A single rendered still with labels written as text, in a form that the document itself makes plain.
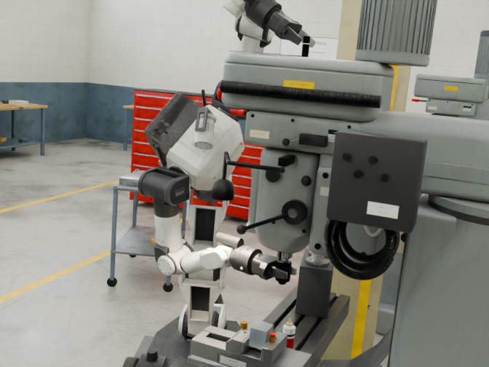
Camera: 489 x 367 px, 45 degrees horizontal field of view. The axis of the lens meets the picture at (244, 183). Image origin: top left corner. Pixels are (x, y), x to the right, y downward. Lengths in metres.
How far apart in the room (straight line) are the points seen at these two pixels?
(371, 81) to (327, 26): 9.51
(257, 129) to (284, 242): 0.34
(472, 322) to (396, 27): 0.77
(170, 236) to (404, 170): 1.02
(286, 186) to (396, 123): 0.36
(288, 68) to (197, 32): 10.39
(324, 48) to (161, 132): 9.07
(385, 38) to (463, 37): 9.12
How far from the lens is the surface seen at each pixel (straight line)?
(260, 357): 1.78
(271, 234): 1.76
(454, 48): 10.74
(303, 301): 2.24
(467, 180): 1.61
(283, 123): 1.67
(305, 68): 1.64
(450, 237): 1.59
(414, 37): 1.64
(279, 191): 1.72
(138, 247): 4.98
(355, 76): 1.61
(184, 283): 2.55
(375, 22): 1.65
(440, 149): 1.61
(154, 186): 2.06
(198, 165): 2.06
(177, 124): 2.14
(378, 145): 1.36
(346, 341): 3.83
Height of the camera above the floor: 1.86
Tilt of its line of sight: 11 degrees down
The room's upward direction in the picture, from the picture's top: 5 degrees clockwise
